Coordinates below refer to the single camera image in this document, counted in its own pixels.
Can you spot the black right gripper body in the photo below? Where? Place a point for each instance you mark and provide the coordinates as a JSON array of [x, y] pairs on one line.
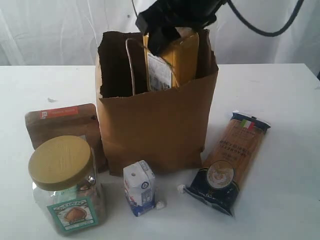
[[195, 14]]

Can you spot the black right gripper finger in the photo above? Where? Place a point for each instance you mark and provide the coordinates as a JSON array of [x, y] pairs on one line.
[[160, 37]]

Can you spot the yellow grain bottle white cap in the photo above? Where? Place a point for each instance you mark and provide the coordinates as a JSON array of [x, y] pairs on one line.
[[176, 66]]

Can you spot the clear nut jar yellow lid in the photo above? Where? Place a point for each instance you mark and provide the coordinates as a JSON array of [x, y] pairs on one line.
[[65, 184]]

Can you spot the brown paper bag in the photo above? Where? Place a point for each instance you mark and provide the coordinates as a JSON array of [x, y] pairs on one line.
[[167, 128]]

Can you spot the brown kraft standup pouch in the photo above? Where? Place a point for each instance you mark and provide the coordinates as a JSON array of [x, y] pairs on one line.
[[79, 120]]

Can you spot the small paper scrap on table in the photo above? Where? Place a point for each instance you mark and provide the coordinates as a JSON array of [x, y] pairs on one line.
[[50, 100]]

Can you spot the spaghetti packet dark blue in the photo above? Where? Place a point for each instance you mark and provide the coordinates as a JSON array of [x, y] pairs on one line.
[[219, 181]]

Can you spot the small white blue carton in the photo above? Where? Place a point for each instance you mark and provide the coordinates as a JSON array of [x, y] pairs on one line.
[[139, 187]]

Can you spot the white crumb near spaghetti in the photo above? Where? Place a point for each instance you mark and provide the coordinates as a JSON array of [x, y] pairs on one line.
[[181, 188]]

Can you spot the white crumb near carton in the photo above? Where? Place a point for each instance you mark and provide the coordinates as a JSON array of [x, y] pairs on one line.
[[160, 205]]

